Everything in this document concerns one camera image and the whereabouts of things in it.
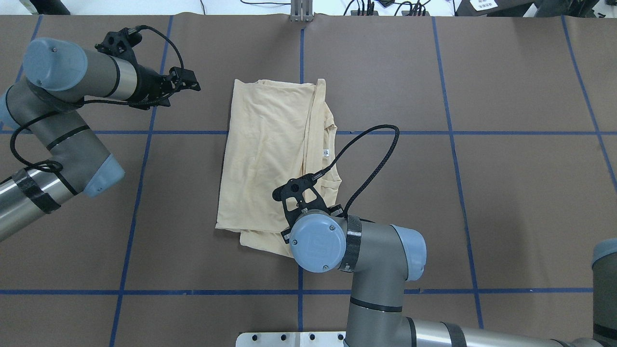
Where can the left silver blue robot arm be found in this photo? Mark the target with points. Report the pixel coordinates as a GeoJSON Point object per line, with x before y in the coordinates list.
{"type": "Point", "coordinates": [61, 156]}

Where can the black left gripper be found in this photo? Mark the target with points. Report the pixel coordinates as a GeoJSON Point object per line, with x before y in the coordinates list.
{"type": "Point", "coordinates": [149, 85]}

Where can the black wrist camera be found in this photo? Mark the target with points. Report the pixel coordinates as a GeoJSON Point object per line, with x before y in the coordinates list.
{"type": "Point", "coordinates": [294, 189]}
{"type": "Point", "coordinates": [120, 44]}

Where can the aluminium frame post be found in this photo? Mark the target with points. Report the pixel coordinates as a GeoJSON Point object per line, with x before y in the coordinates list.
{"type": "Point", "coordinates": [301, 11]}

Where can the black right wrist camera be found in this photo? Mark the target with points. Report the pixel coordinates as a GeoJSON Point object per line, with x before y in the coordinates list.
{"type": "Point", "coordinates": [294, 189]}

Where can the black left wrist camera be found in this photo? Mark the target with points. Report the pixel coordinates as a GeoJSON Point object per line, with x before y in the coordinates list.
{"type": "Point", "coordinates": [120, 44]}

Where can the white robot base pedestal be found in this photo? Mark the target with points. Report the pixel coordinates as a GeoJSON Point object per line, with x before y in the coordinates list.
{"type": "Point", "coordinates": [291, 339]}

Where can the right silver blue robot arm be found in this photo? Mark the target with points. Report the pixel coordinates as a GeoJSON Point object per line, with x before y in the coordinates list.
{"type": "Point", "coordinates": [383, 257]}

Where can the beige long-sleeve printed shirt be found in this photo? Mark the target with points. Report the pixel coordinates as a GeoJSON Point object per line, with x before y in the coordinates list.
{"type": "Point", "coordinates": [277, 131]}

